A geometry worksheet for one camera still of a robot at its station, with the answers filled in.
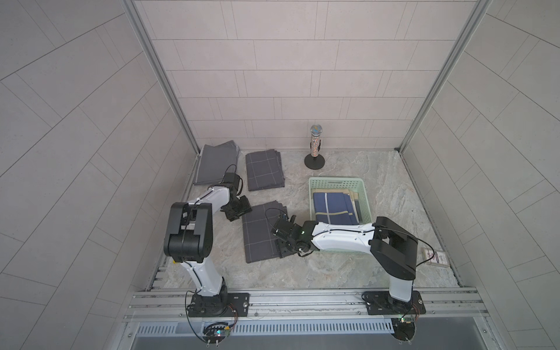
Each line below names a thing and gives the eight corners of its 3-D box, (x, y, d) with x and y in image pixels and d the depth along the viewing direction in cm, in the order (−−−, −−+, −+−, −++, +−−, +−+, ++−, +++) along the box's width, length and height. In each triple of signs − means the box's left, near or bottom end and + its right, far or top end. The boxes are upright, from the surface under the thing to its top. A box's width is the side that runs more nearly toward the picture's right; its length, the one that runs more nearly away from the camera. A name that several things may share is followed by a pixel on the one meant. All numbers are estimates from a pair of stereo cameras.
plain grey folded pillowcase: (191, 184, 104) (189, 181, 102) (206, 144, 121) (204, 140, 119) (233, 184, 104) (232, 181, 102) (241, 144, 122) (241, 141, 120)
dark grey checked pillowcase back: (248, 192, 102) (248, 190, 100) (245, 155, 117) (245, 152, 115) (286, 186, 104) (286, 184, 102) (278, 151, 119) (278, 148, 117)
